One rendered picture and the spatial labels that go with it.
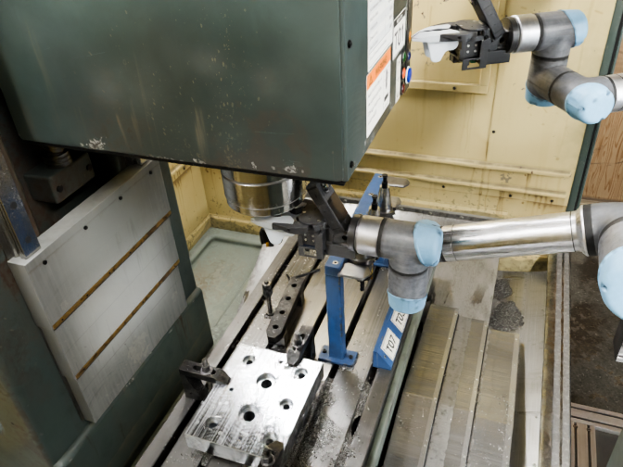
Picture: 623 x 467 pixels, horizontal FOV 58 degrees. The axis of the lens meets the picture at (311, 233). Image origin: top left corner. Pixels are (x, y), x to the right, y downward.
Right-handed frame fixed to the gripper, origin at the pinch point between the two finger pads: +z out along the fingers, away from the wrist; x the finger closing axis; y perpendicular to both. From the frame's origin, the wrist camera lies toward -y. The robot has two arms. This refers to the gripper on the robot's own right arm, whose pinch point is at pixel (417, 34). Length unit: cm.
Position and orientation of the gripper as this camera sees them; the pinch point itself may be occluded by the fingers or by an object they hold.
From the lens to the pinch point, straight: 121.6
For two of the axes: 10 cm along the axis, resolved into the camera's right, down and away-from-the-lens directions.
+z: -9.8, 1.4, -1.1
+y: 0.5, 8.2, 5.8
